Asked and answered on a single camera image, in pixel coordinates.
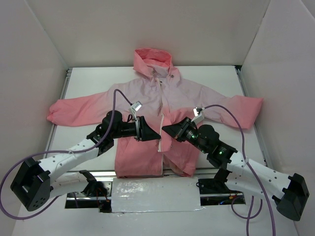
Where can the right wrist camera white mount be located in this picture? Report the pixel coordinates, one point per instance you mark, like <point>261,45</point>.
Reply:
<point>198,115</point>

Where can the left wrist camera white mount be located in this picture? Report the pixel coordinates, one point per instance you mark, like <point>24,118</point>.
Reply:
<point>134,108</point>

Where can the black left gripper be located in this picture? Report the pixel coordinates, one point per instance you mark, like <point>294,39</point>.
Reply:
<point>140,128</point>

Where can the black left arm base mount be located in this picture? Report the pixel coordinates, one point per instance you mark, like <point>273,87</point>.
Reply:
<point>94,188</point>

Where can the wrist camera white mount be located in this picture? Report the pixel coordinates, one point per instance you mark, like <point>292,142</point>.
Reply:
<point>134,108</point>
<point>198,115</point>

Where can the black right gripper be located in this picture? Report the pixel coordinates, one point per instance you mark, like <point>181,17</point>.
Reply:
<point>182,130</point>

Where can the white foil covered panel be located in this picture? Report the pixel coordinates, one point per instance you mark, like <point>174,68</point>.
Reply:
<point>163,194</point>

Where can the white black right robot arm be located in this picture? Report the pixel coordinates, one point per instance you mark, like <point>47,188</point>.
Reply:
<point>289,194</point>

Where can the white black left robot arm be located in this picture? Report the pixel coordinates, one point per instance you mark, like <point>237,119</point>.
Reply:
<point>38,181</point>

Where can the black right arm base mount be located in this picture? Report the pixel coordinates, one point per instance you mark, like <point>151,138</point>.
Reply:
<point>216,185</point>

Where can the pink hooded zip jacket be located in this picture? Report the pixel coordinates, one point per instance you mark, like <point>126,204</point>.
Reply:
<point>157,98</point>

